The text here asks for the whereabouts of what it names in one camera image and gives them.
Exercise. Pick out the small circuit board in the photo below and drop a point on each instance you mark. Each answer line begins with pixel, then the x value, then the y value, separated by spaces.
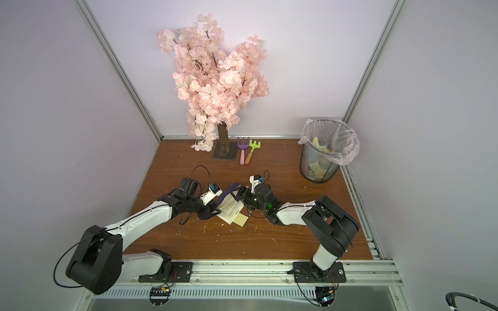
pixel 325 295
pixel 159 295

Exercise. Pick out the black mesh waste bin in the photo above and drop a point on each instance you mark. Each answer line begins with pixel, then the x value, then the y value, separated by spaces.
pixel 304 161

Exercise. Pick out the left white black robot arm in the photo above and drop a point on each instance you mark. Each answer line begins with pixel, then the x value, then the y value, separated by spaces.
pixel 99 259

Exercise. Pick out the clear plastic bin liner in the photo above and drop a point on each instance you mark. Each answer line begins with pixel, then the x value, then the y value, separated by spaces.
pixel 334 139

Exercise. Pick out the pink artificial blossom tree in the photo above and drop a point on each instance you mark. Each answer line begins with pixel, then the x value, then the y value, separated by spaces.
pixel 215 83

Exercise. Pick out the dark blue book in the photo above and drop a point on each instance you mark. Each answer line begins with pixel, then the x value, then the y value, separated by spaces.
pixel 227 204

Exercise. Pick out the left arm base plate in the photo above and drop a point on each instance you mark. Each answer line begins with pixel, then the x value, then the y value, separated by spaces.
pixel 175 272

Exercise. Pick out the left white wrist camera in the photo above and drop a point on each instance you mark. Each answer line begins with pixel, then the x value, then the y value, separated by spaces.
pixel 212 192

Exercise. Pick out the aluminium corner post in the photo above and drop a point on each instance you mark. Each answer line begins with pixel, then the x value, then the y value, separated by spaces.
pixel 375 58
pixel 104 44

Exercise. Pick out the left small circuit board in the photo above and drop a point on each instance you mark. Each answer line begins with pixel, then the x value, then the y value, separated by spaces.
pixel 159 295

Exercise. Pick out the right aluminium corner post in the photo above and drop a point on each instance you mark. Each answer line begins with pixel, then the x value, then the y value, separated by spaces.
pixel 375 58

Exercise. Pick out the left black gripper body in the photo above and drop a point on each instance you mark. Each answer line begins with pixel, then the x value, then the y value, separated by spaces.
pixel 204 211

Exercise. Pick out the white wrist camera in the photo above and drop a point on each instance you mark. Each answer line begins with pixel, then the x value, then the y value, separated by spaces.
pixel 212 192
pixel 255 180

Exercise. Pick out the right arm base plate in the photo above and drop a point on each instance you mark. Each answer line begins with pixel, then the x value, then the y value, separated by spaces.
pixel 310 273

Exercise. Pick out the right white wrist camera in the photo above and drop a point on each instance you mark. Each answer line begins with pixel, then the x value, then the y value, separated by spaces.
pixel 255 180

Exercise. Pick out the discarded sticky notes pile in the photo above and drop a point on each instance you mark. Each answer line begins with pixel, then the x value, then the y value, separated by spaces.
pixel 318 165

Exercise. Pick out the green toy garden rake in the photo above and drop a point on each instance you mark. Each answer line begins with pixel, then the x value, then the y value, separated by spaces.
pixel 254 145

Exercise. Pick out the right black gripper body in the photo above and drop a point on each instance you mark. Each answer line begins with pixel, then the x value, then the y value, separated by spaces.
pixel 241 195

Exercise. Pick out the left aluminium corner post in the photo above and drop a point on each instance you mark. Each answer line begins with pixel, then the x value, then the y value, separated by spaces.
pixel 104 44

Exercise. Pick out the yellow sticky note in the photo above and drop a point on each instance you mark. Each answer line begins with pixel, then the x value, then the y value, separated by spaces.
pixel 240 219

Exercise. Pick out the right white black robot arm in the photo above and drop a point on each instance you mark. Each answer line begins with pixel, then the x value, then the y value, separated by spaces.
pixel 333 227

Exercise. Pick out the purple toy garden rake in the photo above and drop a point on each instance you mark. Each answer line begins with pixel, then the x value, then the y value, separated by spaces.
pixel 242 144

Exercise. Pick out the aluminium mounting rail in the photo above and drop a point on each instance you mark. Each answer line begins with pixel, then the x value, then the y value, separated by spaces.
pixel 260 278

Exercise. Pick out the right small circuit board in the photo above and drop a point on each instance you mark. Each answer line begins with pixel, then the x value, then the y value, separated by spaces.
pixel 325 295

